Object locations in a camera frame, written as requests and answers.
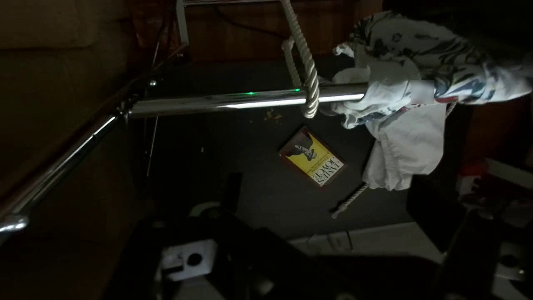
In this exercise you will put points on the black floor mat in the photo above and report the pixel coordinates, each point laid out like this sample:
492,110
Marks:
222,160

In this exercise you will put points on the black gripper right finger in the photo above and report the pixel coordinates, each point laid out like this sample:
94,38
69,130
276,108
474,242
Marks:
484,260

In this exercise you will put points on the grey pen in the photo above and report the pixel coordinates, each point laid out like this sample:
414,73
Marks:
347,202

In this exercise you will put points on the white floral cloth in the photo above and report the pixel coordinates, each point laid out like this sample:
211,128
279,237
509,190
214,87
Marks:
405,143

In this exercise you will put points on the chrome metal clothes stand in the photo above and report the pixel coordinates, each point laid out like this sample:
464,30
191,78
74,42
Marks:
222,102

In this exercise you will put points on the white tube frame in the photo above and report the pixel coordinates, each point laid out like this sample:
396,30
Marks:
182,22

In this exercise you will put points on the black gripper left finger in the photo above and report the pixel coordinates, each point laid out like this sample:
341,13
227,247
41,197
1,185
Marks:
211,267

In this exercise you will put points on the brown sofa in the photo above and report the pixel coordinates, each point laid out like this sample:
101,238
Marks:
56,67

